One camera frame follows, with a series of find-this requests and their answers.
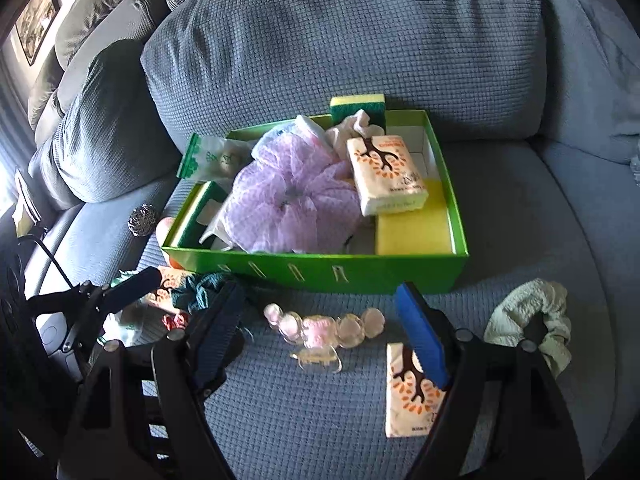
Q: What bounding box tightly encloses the cream scrunchie in box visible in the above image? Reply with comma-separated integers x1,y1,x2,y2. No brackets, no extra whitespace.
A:
324,110,385,160

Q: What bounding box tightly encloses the left blue cushion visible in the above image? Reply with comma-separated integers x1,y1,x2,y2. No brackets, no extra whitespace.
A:
28,39,181,211

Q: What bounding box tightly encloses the clear pink hair claw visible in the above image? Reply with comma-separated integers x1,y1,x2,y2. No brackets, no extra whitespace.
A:
262,304,386,349

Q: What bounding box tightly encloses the blue sofa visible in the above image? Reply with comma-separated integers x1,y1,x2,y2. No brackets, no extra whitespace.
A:
0,0,640,480

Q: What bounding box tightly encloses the green sponge in wrapper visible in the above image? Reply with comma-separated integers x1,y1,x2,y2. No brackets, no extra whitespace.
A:
167,181,228,248

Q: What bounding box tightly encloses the red patterned scrunchie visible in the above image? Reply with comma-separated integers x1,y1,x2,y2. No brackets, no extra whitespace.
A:
162,312,190,332

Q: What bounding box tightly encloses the tissue pack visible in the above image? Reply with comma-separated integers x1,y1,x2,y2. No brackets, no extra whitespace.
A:
385,342,446,438
347,136,428,217
142,266,192,314

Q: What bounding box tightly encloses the tissue pack in box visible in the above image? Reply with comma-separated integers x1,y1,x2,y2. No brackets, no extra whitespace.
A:
347,136,428,217

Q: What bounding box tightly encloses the orange white foam roll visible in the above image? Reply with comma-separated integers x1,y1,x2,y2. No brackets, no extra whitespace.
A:
155,217,182,270

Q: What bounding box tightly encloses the pale green scrunchie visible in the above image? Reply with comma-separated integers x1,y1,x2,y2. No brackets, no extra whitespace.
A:
484,278,572,378

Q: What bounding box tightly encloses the small clear hair clip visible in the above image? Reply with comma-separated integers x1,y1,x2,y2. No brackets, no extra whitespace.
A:
290,346,343,374

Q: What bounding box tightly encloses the right blue cushion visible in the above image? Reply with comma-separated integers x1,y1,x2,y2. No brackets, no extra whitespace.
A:
540,0,639,165

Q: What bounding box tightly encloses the wall picture frame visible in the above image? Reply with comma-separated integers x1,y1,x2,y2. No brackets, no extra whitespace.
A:
15,0,58,65

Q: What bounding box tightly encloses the large blue back cushion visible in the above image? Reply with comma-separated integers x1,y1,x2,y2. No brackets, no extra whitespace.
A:
141,0,546,148

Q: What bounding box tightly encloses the green printed plastic bag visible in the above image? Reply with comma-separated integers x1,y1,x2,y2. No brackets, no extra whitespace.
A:
177,134,256,182

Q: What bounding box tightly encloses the green cardboard box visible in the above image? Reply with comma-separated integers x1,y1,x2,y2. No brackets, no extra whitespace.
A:
163,110,469,295

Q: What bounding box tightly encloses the yellow green sponge upright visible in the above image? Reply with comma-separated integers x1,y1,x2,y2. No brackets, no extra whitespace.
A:
330,93,386,129

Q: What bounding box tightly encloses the purple mesh bath pouf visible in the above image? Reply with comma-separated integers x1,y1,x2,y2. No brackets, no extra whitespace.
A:
220,132,361,254

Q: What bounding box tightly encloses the teal scrunchie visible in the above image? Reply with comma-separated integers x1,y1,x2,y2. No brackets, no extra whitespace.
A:
171,273,254,337

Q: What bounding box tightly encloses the yellow sponge flat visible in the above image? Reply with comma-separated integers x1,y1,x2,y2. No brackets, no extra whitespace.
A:
375,179,454,256

